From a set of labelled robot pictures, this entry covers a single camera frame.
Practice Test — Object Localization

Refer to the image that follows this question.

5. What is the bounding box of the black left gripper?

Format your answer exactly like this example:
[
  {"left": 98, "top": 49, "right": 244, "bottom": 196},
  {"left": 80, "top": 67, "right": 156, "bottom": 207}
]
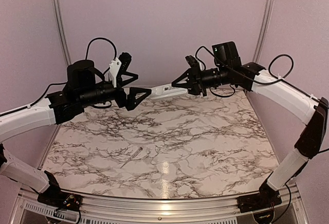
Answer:
[{"left": 77, "top": 71, "right": 152, "bottom": 110}]

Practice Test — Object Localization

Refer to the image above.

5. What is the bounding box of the black right camera cable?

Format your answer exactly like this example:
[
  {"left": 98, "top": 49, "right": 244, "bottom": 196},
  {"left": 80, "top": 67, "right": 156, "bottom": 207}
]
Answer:
[{"left": 194, "top": 45, "right": 219, "bottom": 72}]

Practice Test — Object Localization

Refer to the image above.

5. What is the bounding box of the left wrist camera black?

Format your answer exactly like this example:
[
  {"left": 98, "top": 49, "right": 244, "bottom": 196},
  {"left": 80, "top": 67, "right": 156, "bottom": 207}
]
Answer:
[{"left": 118, "top": 52, "right": 132, "bottom": 73}]

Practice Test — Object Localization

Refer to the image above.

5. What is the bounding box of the left aluminium corner post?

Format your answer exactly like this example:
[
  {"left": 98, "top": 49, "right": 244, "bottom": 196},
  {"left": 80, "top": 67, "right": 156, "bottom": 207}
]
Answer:
[{"left": 52, "top": 0, "right": 72, "bottom": 66}]

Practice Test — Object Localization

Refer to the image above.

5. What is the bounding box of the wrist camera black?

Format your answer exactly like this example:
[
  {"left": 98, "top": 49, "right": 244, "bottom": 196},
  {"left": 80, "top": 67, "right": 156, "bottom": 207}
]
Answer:
[
  {"left": 185, "top": 55, "right": 200, "bottom": 69},
  {"left": 118, "top": 52, "right": 132, "bottom": 73}
]

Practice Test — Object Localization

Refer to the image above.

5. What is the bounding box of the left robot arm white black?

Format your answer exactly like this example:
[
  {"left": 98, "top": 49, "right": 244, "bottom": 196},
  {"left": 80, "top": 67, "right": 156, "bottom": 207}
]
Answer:
[{"left": 1, "top": 58, "right": 152, "bottom": 206}]

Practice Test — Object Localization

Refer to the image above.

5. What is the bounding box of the white remote control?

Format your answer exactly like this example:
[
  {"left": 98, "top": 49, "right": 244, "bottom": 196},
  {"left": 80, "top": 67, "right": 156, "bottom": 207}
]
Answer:
[{"left": 149, "top": 84, "right": 188, "bottom": 100}]

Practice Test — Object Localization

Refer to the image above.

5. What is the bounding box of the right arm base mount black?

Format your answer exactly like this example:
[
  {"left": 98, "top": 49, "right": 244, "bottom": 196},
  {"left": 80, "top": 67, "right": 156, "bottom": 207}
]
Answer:
[{"left": 237, "top": 192, "right": 282, "bottom": 213}]

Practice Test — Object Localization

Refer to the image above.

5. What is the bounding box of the aluminium corner post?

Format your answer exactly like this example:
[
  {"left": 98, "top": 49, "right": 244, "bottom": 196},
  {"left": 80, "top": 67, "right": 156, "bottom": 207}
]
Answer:
[
  {"left": 52, "top": 0, "right": 72, "bottom": 66},
  {"left": 252, "top": 0, "right": 275, "bottom": 63}
]

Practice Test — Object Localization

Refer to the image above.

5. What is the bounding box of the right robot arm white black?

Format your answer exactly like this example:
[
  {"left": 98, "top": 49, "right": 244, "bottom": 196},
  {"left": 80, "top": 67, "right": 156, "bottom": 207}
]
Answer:
[{"left": 171, "top": 41, "right": 328, "bottom": 208}]

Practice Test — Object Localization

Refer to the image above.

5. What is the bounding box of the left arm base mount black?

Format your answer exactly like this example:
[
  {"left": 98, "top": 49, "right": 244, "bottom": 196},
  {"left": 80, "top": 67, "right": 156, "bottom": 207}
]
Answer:
[{"left": 38, "top": 191, "right": 82, "bottom": 212}]

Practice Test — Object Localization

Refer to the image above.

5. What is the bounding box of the black left camera cable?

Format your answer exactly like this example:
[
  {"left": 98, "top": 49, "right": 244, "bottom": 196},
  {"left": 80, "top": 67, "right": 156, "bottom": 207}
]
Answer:
[{"left": 85, "top": 38, "right": 118, "bottom": 81}]

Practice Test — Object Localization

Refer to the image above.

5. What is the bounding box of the black camera cable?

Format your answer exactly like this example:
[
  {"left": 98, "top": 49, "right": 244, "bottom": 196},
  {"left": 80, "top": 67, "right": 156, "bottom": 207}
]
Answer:
[
  {"left": 194, "top": 45, "right": 219, "bottom": 72},
  {"left": 85, "top": 38, "right": 118, "bottom": 81}
]

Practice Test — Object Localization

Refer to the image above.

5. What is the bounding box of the right aluminium corner post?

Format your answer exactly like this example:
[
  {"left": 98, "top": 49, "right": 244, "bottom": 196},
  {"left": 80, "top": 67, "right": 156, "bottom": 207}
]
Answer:
[{"left": 252, "top": 0, "right": 275, "bottom": 63}]

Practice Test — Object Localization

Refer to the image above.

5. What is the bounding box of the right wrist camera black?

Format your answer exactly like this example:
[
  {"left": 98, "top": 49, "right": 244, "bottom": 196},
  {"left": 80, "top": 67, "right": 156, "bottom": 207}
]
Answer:
[{"left": 185, "top": 55, "right": 200, "bottom": 69}]

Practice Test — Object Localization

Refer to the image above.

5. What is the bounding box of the small clear-handled screwdriver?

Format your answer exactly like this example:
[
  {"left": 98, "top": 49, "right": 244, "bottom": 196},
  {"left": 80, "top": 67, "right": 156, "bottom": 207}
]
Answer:
[{"left": 120, "top": 147, "right": 143, "bottom": 169}]

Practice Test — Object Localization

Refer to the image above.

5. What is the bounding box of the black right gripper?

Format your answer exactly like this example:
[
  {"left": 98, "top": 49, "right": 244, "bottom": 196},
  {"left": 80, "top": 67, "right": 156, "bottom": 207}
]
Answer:
[{"left": 172, "top": 62, "right": 231, "bottom": 96}]

